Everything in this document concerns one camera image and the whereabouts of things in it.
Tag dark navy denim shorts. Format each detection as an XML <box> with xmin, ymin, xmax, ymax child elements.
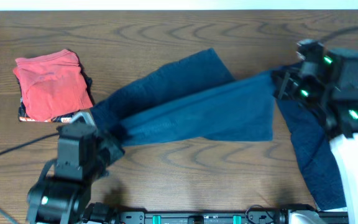
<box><xmin>91</xmin><ymin>49</ymin><xmax>274</xmax><ymax>146</ymax></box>

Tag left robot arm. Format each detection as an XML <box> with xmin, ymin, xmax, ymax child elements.
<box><xmin>26</xmin><ymin>123</ymin><xmax>124</xmax><ymax>223</ymax></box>

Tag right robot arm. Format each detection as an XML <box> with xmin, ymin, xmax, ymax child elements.
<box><xmin>272</xmin><ymin>39</ymin><xmax>358</xmax><ymax>223</ymax></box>

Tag dark navy garment pile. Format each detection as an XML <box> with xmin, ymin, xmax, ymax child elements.
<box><xmin>275</xmin><ymin>52</ymin><xmax>358</xmax><ymax>211</ymax></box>

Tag red folded t-shirt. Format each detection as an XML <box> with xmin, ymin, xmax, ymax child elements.
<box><xmin>13</xmin><ymin>49</ymin><xmax>93</xmax><ymax>121</ymax></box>

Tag black folded printed shirt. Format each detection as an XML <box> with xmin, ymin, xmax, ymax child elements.
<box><xmin>17</xmin><ymin>73</ymin><xmax>93</xmax><ymax>123</ymax></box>

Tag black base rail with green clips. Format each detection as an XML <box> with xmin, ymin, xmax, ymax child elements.
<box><xmin>85</xmin><ymin>202</ymin><xmax>349</xmax><ymax>224</ymax></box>

